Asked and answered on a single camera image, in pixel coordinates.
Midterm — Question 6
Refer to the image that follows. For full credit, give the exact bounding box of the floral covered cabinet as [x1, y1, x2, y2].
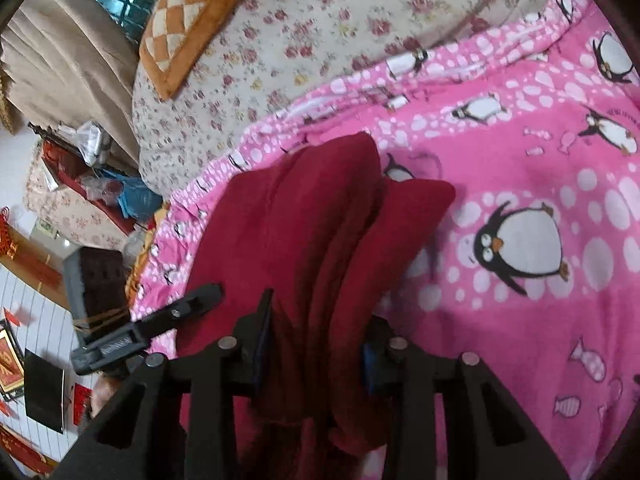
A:
[22, 150, 131, 251]

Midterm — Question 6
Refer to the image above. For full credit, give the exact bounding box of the pink penguin print blanket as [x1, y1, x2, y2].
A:
[132, 0, 640, 480]

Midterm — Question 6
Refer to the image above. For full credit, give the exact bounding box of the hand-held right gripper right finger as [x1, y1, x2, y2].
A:
[357, 315, 571, 480]

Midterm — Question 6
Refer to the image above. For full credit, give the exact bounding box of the red framed picture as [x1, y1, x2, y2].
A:
[0, 327, 26, 401]

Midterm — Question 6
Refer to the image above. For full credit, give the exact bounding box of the blue cloth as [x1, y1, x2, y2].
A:
[105, 167, 157, 221]

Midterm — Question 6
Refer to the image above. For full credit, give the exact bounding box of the yellow printed bed sheet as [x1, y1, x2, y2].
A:
[125, 210, 171, 306]

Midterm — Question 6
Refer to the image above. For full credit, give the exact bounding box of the beige curtain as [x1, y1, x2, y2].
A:
[0, 0, 143, 161]

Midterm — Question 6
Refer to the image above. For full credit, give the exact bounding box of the floral bed quilt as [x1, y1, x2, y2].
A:
[132, 0, 566, 196]

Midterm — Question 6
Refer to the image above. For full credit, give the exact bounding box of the dark padded box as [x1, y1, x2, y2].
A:
[62, 247, 132, 333]

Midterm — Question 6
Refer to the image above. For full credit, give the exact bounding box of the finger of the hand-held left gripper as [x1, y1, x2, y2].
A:
[132, 284, 224, 338]

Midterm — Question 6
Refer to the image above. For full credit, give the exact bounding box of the clear plastic bag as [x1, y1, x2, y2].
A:
[57, 120, 113, 166]

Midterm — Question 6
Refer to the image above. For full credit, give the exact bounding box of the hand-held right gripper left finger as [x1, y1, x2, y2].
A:
[50, 287, 275, 480]

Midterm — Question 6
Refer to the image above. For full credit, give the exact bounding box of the dark red sweater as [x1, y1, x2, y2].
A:
[175, 132, 457, 480]

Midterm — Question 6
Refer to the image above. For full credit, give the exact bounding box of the orange checkered cushion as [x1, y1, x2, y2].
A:
[139, 0, 251, 101]

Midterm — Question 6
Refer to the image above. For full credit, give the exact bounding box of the black flat panel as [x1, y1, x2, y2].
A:
[24, 349, 66, 435]

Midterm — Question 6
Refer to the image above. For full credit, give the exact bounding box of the person's left hand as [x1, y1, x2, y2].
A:
[91, 374, 126, 423]

